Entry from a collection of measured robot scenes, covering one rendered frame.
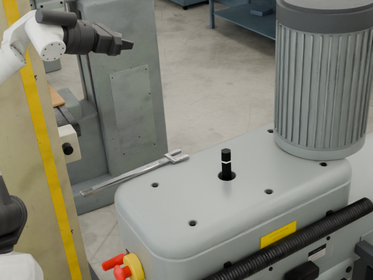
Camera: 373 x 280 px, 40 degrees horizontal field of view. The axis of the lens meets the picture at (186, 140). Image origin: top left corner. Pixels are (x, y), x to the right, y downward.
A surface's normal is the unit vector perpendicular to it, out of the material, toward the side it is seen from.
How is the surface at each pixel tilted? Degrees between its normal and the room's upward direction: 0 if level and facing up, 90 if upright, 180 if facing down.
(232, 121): 0
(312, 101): 90
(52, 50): 117
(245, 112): 0
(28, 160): 90
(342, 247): 90
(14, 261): 27
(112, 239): 0
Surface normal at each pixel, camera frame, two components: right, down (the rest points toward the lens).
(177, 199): -0.07, -0.85
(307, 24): -0.55, 0.46
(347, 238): 0.52, 0.41
